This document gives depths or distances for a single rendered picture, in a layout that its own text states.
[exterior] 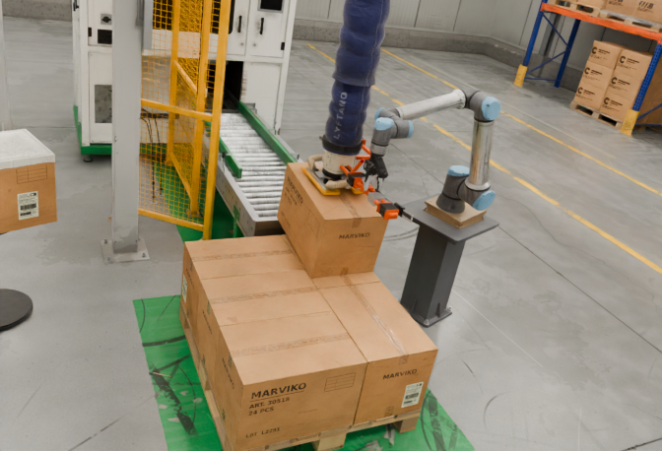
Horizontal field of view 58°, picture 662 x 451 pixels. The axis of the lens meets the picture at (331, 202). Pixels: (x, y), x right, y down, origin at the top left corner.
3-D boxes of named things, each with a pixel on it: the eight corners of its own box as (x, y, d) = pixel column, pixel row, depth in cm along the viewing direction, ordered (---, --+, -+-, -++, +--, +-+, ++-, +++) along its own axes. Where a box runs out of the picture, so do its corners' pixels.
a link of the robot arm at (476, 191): (476, 193, 374) (487, 86, 329) (496, 208, 362) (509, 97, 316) (457, 202, 369) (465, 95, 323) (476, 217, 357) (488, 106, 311)
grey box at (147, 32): (138, 41, 372) (139, -9, 359) (147, 41, 374) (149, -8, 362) (143, 48, 356) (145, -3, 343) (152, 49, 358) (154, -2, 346)
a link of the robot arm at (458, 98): (471, 81, 337) (372, 106, 307) (486, 89, 328) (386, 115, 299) (468, 99, 343) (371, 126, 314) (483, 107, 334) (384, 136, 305)
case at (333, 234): (276, 217, 374) (287, 162, 354) (333, 214, 392) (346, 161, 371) (310, 279, 330) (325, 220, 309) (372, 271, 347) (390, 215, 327)
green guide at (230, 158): (182, 107, 555) (182, 98, 552) (193, 107, 560) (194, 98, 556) (228, 178, 428) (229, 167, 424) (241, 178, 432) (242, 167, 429)
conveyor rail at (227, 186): (178, 122, 560) (179, 103, 552) (183, 123, 563) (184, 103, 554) (250, 247, 376) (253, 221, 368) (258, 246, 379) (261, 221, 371)
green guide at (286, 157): (237, 108, 578) (238, 99, 575) (247, 109, 583) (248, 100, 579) (296, 176, 451) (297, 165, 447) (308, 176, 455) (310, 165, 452)
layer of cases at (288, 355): (180, 298, 360) (183, 241, 343) (328, 281, 403) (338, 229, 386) (234, 453, 265) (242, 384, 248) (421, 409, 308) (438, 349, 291)
